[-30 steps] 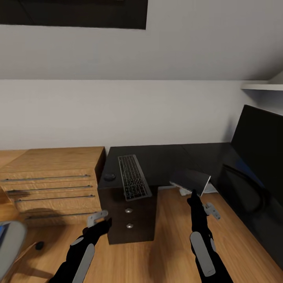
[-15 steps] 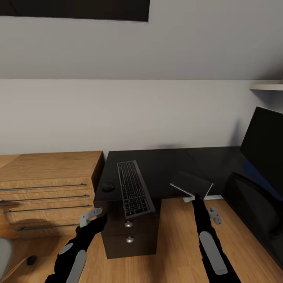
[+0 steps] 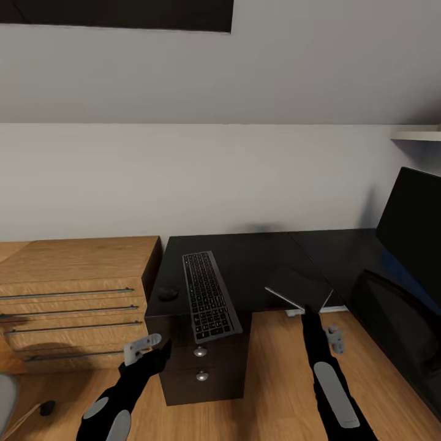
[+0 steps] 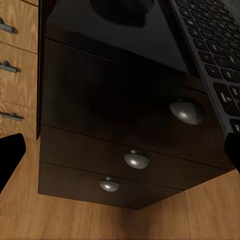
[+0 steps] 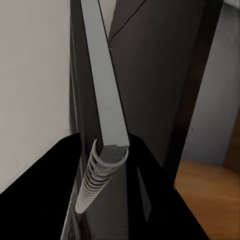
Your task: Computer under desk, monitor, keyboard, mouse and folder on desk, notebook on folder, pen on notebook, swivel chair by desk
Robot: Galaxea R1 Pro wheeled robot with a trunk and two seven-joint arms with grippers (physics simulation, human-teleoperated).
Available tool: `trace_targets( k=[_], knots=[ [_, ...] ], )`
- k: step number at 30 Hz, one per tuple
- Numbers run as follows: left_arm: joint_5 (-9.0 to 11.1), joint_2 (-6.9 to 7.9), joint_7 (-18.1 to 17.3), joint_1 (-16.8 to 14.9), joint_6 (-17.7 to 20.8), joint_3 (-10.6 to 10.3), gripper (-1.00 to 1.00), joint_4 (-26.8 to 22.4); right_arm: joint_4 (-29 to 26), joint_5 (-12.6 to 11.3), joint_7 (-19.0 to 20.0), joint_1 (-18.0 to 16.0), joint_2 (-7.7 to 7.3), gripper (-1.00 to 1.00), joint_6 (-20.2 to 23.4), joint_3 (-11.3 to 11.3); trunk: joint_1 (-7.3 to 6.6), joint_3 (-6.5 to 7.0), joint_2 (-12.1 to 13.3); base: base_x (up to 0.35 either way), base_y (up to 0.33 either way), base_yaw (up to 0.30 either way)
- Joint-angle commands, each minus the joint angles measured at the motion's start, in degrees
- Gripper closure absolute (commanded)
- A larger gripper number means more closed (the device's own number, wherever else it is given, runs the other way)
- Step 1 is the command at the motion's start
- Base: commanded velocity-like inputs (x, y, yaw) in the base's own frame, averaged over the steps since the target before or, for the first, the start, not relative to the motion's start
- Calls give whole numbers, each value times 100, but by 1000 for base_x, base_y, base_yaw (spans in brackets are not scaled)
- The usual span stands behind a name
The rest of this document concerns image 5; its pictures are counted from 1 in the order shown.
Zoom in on notebook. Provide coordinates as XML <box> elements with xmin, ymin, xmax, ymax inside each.
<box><xmin>69</xmin><ymin>0</ymin><xmax>132</xmax><ymax>214</ymax></box>

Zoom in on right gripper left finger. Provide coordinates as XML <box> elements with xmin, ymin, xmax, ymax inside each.
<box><xmin>0</xmin><ymin>133</ymin><xmax>82</xmax><ymax>240</ymax></box>

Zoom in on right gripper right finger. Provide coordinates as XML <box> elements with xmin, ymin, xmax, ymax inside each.
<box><xmin>126</xmin><ymin>134</ymin><xmax>210</xmax><ymax>240</ymax></box>

